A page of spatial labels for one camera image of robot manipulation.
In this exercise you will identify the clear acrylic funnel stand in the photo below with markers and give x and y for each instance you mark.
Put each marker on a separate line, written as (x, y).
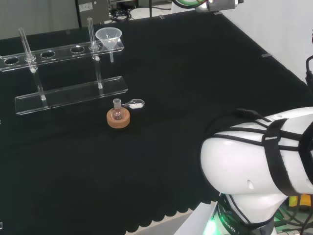
(73, 94)

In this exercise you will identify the small round-bottom glass flask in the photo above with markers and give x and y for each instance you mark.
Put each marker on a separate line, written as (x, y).
(117, 113)

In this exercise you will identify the black bench cloth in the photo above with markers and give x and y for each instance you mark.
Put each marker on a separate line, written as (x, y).
(156, 159)

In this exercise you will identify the dark cabinet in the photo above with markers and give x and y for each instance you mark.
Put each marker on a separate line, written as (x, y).
(91, 12)

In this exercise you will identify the yellow stop button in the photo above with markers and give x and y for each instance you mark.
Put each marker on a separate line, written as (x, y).
(299, 200)

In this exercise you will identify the glass weighing funnel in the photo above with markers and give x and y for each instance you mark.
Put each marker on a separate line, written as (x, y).
(137, 105)

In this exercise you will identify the clear plastic funnel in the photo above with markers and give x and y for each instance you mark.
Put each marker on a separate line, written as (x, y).
(108, 36)

